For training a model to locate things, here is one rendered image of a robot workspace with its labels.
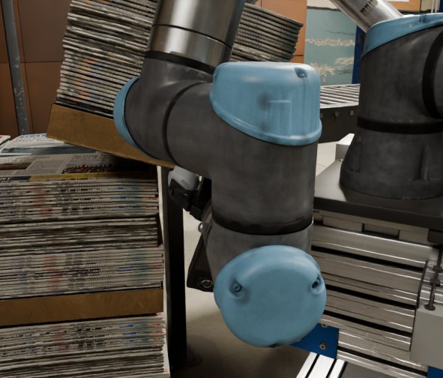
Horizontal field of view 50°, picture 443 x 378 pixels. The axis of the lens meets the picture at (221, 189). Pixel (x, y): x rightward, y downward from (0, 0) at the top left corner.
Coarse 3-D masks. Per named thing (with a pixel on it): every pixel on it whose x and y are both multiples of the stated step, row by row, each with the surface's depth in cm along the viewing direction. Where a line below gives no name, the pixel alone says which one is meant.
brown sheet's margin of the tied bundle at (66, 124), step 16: (64, 112) 58; (80, 112) 58; (48, 128) 58; (64, 128) 59; (80, 128) 59; (96, 128) 59; (112, 128) 59; (80, 144) 59; (96, 144) 60; (112, 144) 60; (128, 144) 60; (144, 160) 61; (160, 160) 61
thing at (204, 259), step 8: (200, 240) 51; (200, 248) 50; (200, 256) 51; (192, 264) 53; (200, 264) 52; (208, 264) 52; (192, 272) 53; (200, 272) 53; (208, 272) 53; (192, 280) 54; (200, 280) 53; (208, 280) 54; (192, 288) 55; (200, 288) 55; (208, 288) 54
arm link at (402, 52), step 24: (384, 24) 60; (408, 24) 58; (432, 24) 57; (384, 48) 60; (408, 48) 58; (432, 48) 56; (384, 72) 61; (408, 72) 58; (432, 72) 56; (360, 96) 66; (384, 96) 61; (408, 96) 59; (432, 96) 57; (384, 120) 62; (408, 120) 61; (432, 120) 61
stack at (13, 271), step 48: (0, 144) 91; (48, 144) 90; (0, 192) 66; (48, 192) 67; (96, 192) 68; (144, 192) 69; (0, 240) 68; (48, 240) 69; (96, 240) 70; (144, 240) 71; (0, 288) 70; (48, 288) 71; (96, 288) 72; (144, 288) 73; (0, 336) 72; (48, 336) 74; (96, 336) 75; (144, 336) 77
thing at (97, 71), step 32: (96, 0) 56; (128, 0) 57; (64, 32) 56; (96, 32) 57; (128, 32) 57; (256, 32) 60; (288, 32) 60; (96, 64) 58; (128, 64) 58; (64, 96) 58; (96, 96) 58
